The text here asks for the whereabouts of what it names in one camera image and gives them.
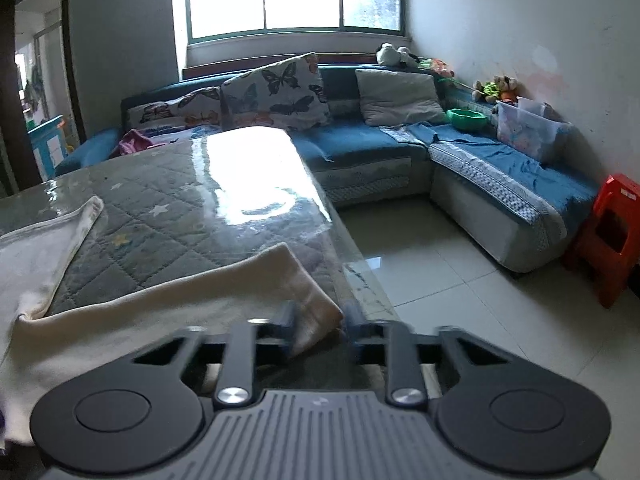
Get clear plastic storage box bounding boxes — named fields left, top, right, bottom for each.
left=495, top=96, right=571, bottom=163

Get red plastic stool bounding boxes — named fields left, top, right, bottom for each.
left=562, top=174, right=640, bottom=308

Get orange green toy flowers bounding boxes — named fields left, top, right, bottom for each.
left=419, top=57, right=456, bottom=81

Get teal corner sofa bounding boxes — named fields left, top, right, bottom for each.
left=54, top=51, right=601, bottom=273

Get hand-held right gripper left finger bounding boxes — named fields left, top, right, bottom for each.
left=132, top=301, right=300, bottom=407

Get panda plush toy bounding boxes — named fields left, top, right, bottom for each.
left=376, top=42, right=421, bottom=68

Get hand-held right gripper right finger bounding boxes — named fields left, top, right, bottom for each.
left=346, top=306, right=506, bottom=407

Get green plastic bowl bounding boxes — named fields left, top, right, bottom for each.
left=446, top=108, right=488, bottom=131

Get grey pillow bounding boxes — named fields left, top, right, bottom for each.
left=355, top=69, right=448, bottom=126

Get hanging grey cloth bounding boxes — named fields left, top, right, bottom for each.
left=25, top=67, right=44, bottom=111

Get tall butterfly print cushion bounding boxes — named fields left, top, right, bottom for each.
left=221, top=52, right=332, bottom=133

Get magenta cloth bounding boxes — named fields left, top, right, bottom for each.
left=117, top=129, right=168, bottom=158

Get small brown plush toy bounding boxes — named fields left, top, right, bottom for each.
left=471, top=76, right=519, bottom=103

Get wide butterfly print cushion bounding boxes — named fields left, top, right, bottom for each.
left=125, top=86, right=223, bottom=131

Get blue cabinet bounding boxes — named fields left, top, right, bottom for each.
left=27, top=115, right=68, bottom=178

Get cream long-sleeve garment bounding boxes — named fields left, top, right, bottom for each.
left=0, top=195, right=346, bottom=448

